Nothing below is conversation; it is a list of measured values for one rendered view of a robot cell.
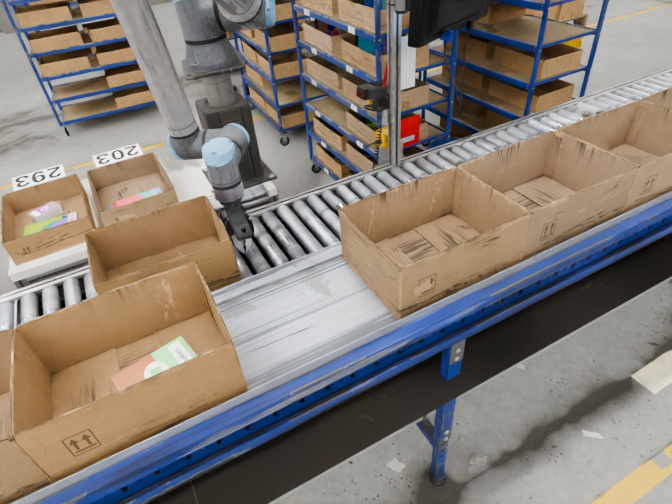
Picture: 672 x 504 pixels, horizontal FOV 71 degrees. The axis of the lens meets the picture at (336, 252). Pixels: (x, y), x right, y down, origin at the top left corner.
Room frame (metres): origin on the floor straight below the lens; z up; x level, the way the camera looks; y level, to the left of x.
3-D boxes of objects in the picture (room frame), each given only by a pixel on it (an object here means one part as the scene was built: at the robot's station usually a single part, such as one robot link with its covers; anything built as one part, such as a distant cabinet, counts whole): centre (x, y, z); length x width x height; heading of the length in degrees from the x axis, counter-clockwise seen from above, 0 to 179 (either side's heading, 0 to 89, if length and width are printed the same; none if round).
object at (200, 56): (1.82, 0.39, 1.27); 0.19 x 0.19 x 0.10
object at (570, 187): (1.14, -0.61, 0.97); 0.39 x 0.29 x 0.17; 114
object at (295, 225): (1.32, 0.09, 0.72); 0.52 x 0.05 x 0.05; 24
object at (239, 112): (1.82, 0.39, 0.91); 0.26 x 0.26 x 0.33; 24
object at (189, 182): (1.74, 0.79, 0.74); 1.00 x 0.58 x 0.03; 114
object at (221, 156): (1.23, 0.30, 1.11); 0.10 x 0.09 x 0.12; 171
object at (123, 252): (1.18, 0.54, 0.83); 0.39 x 0.29 x 0.17; 114
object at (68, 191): (1.55, 1.08, 0.80); 0.38 x 0.28 x 0.10; 26
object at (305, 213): (1.35, 0.03, 0.72); 0.52 x 0.05 x 0.05; 24
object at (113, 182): (1.68, 0.80, 0.80); 0.38 x 0.28 x 0.10; 26
